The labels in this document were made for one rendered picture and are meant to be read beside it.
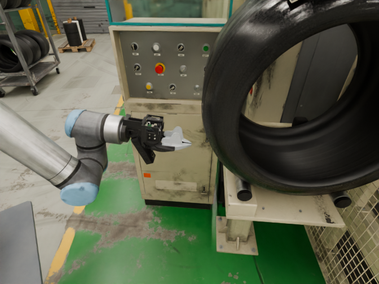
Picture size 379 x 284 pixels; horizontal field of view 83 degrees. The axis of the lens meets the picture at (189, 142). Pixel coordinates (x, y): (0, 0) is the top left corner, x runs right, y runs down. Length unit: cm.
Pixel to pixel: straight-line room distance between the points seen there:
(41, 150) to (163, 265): 113
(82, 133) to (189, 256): 112
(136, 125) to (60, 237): 134
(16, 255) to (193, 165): 94
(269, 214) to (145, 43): 92
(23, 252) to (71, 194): 48
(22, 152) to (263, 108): 79
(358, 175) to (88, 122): 74
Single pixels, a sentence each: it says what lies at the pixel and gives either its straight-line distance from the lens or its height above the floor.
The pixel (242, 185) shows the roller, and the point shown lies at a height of 92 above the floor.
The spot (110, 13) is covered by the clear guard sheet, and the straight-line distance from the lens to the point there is 117.
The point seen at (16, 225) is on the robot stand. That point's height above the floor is 60.
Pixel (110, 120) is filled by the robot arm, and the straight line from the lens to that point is 67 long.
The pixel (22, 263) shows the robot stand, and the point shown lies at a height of 60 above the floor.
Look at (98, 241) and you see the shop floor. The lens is 173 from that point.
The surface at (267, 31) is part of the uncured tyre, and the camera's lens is 45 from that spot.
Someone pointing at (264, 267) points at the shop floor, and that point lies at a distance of 160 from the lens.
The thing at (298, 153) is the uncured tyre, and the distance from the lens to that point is 87.
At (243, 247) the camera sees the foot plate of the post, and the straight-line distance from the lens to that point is 162.
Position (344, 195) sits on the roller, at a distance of 77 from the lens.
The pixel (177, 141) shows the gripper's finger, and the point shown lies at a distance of 65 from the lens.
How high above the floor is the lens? 140
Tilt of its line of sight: 35 degrees down
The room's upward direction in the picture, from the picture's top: straight up
